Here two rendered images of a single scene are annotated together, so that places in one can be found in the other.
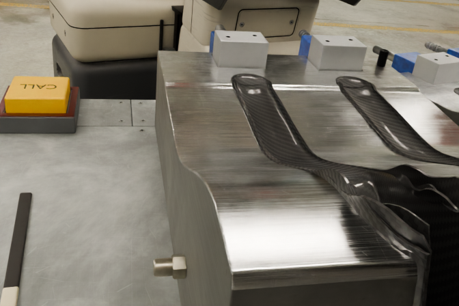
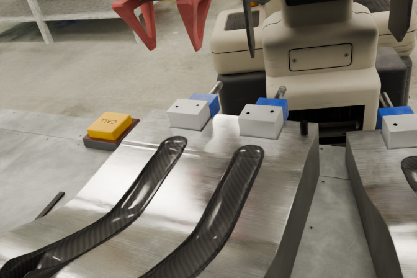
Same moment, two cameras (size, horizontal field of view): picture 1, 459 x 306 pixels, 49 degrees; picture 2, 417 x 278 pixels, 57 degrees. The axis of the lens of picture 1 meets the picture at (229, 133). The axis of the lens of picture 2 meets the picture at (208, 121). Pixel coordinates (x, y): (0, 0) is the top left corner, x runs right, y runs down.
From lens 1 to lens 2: 0.41 m
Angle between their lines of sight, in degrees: 39
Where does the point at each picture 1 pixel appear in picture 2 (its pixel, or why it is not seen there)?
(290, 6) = (340, 43)
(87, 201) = not seen: hidden behind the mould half
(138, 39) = (259, 58)
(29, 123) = (97, 144)
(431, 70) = (387, 134)
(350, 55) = (261, 127)
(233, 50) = (176, 118)
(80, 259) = not seen: hidden behind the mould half
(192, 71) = (149, 131)
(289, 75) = (208, 140)
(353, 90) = (246, 160)
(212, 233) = not seen: outside the picture
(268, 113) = (160, 174)
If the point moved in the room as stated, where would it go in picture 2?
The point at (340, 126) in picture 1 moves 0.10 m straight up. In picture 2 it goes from (187, 197) to (167, 125)
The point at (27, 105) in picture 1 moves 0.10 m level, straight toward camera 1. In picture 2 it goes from (97, 134) to (67, 170)
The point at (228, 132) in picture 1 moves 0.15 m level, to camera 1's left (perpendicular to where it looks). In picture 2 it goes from (113, 188) to (49, 155)
